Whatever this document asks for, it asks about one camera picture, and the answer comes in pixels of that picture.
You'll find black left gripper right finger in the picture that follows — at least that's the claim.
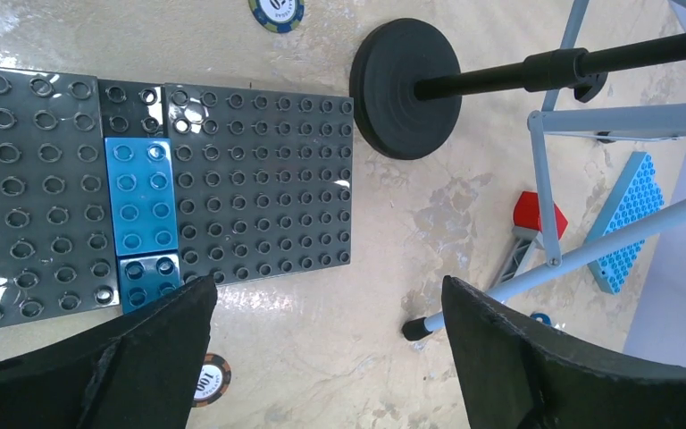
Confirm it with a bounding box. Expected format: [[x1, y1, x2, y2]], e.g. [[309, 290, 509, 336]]
[[441, 276, 686, 428]]

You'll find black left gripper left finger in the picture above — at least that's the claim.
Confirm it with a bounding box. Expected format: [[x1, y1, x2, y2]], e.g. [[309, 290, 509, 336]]
[[0, 277, 218, 428]]

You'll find black microphone stand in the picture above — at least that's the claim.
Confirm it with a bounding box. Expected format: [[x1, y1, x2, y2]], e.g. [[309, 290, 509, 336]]
[[349, 18, 686, 160]]

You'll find white blue toy car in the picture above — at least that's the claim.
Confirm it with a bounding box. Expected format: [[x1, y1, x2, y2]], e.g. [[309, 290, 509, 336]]
[[530, 312, 553, 326]]

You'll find orange black poker chip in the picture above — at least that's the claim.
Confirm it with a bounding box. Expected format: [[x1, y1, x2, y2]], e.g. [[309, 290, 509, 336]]
[[192, 352, 232, 408]]

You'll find red grey toy hammer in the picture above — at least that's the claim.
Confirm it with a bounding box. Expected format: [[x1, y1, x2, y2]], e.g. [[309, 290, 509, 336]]
[[490, 190, 544, 288]]

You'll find blue building brick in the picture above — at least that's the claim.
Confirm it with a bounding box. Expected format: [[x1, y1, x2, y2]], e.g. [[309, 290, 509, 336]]
[[105, 138, 181, 314]]

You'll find light blue building baseplate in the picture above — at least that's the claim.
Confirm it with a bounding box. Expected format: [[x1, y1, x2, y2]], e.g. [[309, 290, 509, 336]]
[[585, 151, 665, 295]]

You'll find dark grey building baseplate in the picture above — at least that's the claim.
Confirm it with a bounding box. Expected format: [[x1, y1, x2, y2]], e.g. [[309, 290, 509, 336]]
[[0, 68, 355, 328]]

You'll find light blue music stand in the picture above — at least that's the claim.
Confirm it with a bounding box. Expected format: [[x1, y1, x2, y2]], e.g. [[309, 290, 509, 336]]
[[402, 1, 657, 349]]

